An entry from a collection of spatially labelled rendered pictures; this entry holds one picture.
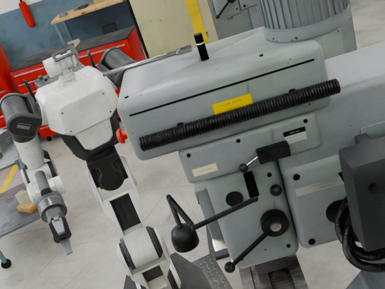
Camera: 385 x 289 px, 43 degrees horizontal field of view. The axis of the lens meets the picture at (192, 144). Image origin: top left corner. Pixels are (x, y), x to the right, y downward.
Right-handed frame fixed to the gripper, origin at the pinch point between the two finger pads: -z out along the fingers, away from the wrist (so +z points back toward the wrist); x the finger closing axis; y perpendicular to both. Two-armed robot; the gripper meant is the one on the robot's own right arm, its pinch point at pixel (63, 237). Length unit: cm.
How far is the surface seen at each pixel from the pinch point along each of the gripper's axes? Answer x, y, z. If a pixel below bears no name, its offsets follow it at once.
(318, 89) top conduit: 62, 60, -42
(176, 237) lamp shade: 19.6, 26.8, -32.1
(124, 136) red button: 44, 22, -15
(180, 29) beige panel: -18, 101, 128
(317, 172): 38, 60, -45
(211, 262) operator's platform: -114, 70, 38
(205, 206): 23, 37, -29
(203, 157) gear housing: 45, 36, -33
